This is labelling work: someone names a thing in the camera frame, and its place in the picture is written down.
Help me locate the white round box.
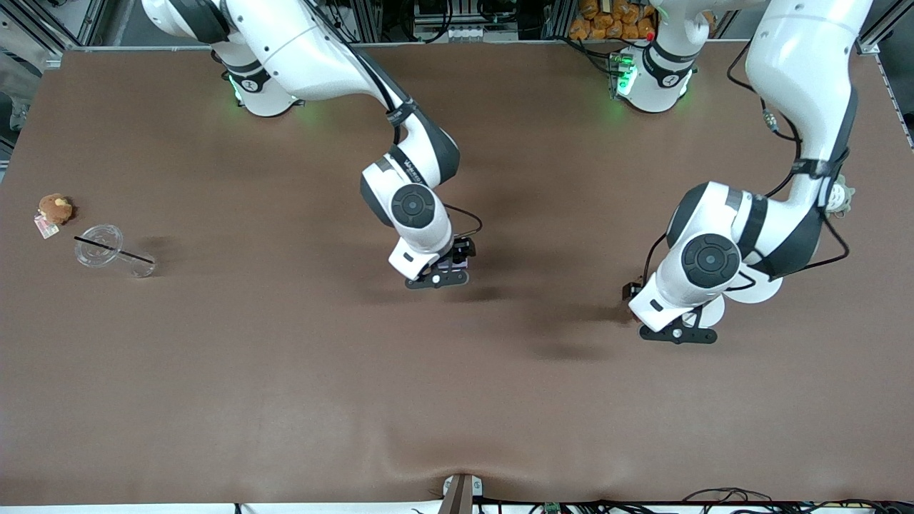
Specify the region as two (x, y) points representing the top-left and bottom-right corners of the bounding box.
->
(682, 294), (725, 329)

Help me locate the white round lid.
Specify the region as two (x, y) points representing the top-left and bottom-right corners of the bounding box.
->
(728, 275), (784, 305)

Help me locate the grey green totoro plush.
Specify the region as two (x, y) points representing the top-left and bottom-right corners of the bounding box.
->
(828, 175), (855, 218)

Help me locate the white power strip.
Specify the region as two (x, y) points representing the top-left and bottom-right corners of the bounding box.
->
(414, 25), (518, 42)

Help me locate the bag of orange buns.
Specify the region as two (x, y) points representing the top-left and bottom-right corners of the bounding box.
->
(569, 0), (658, 41)

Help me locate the black drinking straw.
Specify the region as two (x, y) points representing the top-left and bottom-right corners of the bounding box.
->
(74, 237), (154, 263)

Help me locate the clear plastic cup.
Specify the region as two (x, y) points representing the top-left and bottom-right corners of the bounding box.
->
(75, 224), (156, 278)

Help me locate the brown plush toy with tag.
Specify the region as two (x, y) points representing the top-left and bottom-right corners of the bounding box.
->
(34, 193), (74, 240)

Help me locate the black floor cable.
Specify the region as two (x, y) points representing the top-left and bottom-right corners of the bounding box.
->
(682, 488), (779, 509)

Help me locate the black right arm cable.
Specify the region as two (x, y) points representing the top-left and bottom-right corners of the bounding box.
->
(303, 0), (484, 243)

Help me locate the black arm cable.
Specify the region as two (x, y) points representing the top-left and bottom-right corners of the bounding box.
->
(303, 0), (484, 243)
(641, 41), (850, 293)

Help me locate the grey metal bracket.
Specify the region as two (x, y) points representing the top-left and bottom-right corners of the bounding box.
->
(441, 473), (484, 514)

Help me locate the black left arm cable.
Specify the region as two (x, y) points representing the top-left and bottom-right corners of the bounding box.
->
(641, 41), (850, 293)

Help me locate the long aluminium table rail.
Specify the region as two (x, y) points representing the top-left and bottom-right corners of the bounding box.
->
(61, 39), (861, 52)

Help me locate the short aluminium table rail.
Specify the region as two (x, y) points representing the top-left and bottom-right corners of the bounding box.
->
(853, 32), (914, 151)

